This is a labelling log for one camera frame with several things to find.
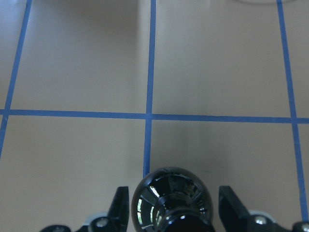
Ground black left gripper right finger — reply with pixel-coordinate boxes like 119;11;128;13
218;185;273;232

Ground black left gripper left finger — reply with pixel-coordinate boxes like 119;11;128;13
91;187;129;232

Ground dark glass wine bottle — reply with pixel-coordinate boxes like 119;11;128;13
131;167;215;232

